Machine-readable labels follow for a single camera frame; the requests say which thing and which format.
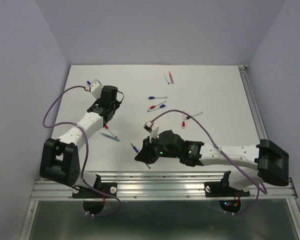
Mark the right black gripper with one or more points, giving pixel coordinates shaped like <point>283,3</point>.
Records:
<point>145,155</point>

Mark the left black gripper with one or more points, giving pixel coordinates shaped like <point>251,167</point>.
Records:
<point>117,104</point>

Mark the red cap marker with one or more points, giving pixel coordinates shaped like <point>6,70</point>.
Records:
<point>110,131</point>
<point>157,105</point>
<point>183,121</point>

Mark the blue ballpoint pen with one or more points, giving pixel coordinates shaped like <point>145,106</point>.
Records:
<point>137,151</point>

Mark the light blue transparent pen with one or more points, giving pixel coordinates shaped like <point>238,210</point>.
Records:
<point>110,137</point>

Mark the pink transparent pen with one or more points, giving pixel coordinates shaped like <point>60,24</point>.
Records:
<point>171,78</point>

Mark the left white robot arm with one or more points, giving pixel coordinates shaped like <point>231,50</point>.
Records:
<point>60,157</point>

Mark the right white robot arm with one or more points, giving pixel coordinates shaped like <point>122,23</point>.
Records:
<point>264,162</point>

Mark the black cap marker right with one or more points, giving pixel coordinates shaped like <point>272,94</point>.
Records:
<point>193,115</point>

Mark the blue cap whiteboard marker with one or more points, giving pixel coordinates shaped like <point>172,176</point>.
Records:
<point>156,97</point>

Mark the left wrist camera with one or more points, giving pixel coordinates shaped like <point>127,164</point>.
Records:
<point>96,88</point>

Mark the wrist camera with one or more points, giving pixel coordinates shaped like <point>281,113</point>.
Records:
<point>151,128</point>
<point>96,88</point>

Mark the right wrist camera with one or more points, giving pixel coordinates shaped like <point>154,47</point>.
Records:
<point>151,128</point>

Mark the aluminium rail frame front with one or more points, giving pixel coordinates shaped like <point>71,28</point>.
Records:
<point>153,186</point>

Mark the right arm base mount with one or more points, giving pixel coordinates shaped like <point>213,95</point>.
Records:
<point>230,198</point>

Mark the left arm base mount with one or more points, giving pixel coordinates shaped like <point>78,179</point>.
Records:
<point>99,200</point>

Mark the aluminium rail right side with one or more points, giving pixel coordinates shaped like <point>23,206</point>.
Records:
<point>256,115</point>

